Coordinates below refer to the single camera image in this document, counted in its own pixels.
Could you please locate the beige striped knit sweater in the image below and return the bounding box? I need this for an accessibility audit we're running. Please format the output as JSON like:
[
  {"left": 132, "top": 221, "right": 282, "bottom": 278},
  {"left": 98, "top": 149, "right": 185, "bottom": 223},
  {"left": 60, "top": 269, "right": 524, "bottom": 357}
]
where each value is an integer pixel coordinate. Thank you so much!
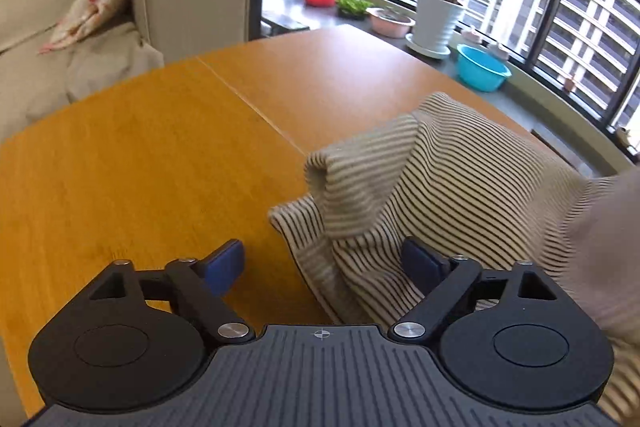
[{"left": 269, "top": 93, "right": 639, "bottom": 426}]

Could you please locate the blue plastic basin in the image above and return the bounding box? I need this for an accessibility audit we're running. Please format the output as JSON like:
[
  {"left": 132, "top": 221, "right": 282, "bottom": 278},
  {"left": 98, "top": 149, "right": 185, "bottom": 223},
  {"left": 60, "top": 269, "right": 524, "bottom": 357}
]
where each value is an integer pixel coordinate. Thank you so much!
[{"left": 457, "top": 44, "right": 512, "bottom": 92}]

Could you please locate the green plants tray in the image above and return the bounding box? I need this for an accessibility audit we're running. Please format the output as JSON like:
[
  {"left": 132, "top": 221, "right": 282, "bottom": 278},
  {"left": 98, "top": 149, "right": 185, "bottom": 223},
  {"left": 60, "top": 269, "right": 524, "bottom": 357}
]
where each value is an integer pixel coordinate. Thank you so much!
[{"left": 335, "top": 0, "right": 373, "bottom": 20}]

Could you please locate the pink plastic basin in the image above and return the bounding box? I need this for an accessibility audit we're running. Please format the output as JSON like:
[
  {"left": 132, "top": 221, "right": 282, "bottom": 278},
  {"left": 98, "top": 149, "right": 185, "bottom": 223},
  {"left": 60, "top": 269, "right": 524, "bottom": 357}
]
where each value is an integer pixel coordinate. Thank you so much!
[{"left": 367, "top": 6, "right": 416, "bottom": 39}]

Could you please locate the white ribbed plant pot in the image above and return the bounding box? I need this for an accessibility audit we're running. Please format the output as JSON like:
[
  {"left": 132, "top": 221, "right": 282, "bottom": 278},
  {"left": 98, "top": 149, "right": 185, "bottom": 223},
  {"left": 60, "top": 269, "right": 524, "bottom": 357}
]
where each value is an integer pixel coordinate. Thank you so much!
[{"left": 406, "top": 0, "right": 464, "bottom": 60}]

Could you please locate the grey covered sofa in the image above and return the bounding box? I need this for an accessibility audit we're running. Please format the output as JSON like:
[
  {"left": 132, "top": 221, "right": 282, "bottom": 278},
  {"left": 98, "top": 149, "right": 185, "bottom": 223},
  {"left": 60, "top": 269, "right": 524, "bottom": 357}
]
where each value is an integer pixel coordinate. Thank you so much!
[{"left": 1, "top": 0, "right": 250, "bottom": 139}]

